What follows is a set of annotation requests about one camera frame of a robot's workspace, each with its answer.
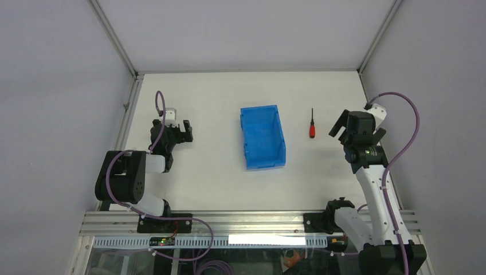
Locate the purple cable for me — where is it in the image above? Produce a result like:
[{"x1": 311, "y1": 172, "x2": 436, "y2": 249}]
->
[
  {"x1": 356, "y1": 92, "x2": 421, "y2": 275},
  {"x1": 105, "y1": 91, "x2": 234, "y2": 275}
]

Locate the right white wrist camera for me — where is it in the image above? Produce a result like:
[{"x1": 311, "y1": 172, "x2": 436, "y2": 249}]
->
[{"x1": 364, "y1": 103, "x2": 387, "y2": 128}]

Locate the blue plastic bin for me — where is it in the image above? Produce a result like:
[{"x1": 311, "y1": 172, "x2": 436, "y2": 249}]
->
[{"x1": 240, "y1": 105, "x2": 286, "y2": 170}]

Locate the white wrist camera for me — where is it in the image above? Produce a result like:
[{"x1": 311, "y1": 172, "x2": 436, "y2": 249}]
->
[
  {"x1": 364, "y1": 103, "x2": 387, "y2": 128},
  {"x1": 164, "y1": 108, "x2": 179, "y2": 128}
]

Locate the aluminium frame rail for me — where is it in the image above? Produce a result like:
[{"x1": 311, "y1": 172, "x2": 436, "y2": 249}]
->
[{"x1": 79, "y1": 211, "x2": 421, "y2": 237}]

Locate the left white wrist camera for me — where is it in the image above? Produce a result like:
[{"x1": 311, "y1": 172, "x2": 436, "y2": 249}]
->
[{"x1": 164, "y1": 108, "x2": 179, "y2": 128}]

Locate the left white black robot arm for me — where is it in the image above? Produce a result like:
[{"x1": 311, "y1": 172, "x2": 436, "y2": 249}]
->
[{"x1": 95, "y1": 119, "x2": 193, "y2": 234}]

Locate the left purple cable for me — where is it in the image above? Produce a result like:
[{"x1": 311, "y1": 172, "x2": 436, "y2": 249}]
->
[{"x1": 105, "y1": 91, "x2": 234, "y2": 275}]

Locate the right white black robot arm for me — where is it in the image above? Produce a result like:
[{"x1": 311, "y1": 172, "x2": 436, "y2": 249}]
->
[{"x1": 303, "y1": 109, "x2": 427, "y2": 274}]

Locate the white slotted cable duct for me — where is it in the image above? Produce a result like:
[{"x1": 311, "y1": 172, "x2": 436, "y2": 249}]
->
[{"x1": 93, "y1": 234, "x2": 346, "y2": 250}]

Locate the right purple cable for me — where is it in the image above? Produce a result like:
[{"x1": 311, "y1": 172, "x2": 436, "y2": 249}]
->
[{"x1": 356, "y1": 92, "x2": 421, "y2": 275}]

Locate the red handled screwdriver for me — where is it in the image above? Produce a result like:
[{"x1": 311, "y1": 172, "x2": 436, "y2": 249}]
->
[{"x1": 309, "y1": 108, "x2": 316, "y2": 139}]

